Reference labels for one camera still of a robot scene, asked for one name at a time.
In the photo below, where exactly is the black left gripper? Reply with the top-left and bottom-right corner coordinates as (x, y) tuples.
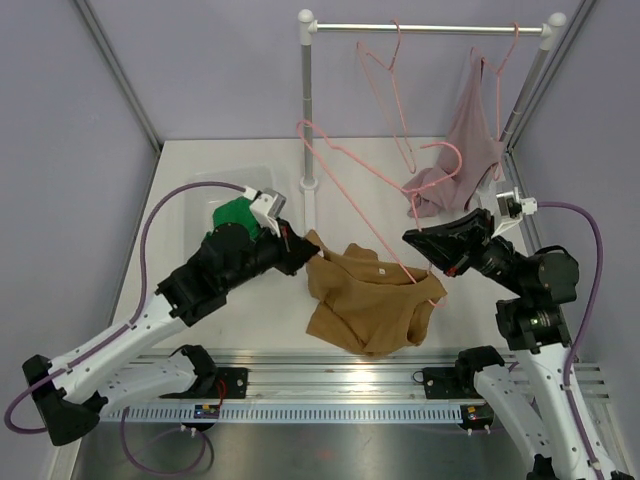
(222, 217), (321, 293)

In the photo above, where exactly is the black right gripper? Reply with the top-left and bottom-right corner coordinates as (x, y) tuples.
(404, 207), (529, 297)

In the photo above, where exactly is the green tank top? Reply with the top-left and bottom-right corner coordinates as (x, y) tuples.
(212, 197), (261, 240)

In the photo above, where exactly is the brown tank top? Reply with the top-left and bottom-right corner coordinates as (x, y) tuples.
(306, 230), (447, 357)

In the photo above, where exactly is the pink wire hanger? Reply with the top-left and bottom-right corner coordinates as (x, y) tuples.
(356, 19), (417, 174)

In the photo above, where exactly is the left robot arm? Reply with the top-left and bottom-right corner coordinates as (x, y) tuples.
(22, 219), (319, 446)

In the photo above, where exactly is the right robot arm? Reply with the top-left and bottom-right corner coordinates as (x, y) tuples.
(403, 208), (629, 479)

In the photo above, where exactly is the mauve tank top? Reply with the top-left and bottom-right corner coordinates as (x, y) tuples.
(404, 56), (503, 218)

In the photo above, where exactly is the pink hanger under mauve top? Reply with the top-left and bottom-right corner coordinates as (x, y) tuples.
(468, 21), (521, 182)

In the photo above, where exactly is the white perforated plastic basket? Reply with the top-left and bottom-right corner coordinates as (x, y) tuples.
(182, 162), (286, 236)

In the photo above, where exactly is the silver and white clothes rack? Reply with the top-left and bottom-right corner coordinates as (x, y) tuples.
(296, 9), (567, 230)

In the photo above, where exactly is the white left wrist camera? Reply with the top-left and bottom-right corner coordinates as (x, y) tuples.
(243, 186), (286, 237)

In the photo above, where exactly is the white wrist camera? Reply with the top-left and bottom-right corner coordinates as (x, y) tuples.
(492, 187), (538, 238)
(243, 186), (286, 237)

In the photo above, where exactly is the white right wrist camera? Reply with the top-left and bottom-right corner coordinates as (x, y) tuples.
(492, 187), (538, 238)

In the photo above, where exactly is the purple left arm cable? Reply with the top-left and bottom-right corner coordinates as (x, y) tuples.
(3, 180), (251, 474)

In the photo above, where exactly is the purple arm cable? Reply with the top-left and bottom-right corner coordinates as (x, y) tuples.
(3, 180), (251, 474)
(414, 200), (604, 471)

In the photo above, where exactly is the aluminium mounting rail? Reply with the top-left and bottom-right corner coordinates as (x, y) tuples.
(99, 349), (611, 409)

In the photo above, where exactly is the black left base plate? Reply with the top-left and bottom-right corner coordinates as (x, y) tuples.
(162, 367), (249, 400)

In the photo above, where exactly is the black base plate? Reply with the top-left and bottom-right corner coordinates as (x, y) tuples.
(162, 367), (249, 400)
(411, 366), (481, 400)

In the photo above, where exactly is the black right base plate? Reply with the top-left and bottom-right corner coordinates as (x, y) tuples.
(411, 366), (481, 400)

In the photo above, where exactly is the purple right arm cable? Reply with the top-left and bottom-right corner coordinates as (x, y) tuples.
(414, 200), (604, 471)

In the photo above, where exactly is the white slotted cable duct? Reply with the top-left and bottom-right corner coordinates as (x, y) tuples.
(125, 403), (462, 424)

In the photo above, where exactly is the right aluminium frame post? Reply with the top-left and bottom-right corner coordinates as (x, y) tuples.
(500, 0), (600, 153)

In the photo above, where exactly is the aluminium frame post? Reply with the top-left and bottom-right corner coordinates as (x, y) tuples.
(500, 0), (600, 153)
(70, 0), (163, 157)

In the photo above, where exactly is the left aluminium frame post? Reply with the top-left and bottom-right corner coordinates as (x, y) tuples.
(70, 0), (163, 157)

